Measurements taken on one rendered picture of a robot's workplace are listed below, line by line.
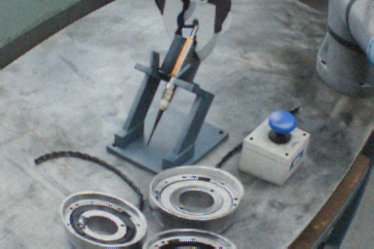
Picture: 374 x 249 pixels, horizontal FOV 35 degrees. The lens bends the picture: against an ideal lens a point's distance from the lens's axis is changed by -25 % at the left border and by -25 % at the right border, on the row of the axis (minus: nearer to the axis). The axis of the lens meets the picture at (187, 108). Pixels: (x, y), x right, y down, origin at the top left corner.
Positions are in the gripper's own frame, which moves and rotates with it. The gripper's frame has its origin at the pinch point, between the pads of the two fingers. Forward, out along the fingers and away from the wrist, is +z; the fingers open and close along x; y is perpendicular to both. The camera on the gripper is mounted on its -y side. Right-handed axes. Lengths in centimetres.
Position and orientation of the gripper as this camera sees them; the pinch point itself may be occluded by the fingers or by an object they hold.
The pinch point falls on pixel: (186, 49)
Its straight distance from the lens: 90.4
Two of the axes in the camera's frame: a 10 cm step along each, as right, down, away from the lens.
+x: -8.3, -3.6, 4.2
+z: -0.9, 8.4, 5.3
